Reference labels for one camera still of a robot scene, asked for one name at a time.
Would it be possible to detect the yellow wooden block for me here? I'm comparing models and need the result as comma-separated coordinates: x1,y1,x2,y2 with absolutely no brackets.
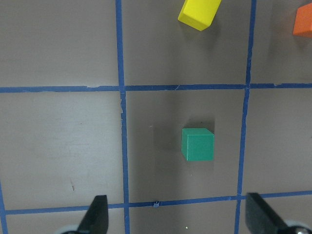
178,0,221,31

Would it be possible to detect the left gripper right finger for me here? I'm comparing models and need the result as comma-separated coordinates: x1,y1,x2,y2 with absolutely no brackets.
245,193,289,234

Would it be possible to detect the green wooden block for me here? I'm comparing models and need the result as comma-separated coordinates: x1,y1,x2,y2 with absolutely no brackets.
181,128,215,161

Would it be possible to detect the orange wooden block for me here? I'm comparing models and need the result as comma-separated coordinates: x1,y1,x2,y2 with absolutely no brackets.
292,3,312,38

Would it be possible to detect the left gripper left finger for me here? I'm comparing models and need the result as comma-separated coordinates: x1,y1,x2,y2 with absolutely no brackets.
77,195,108,234

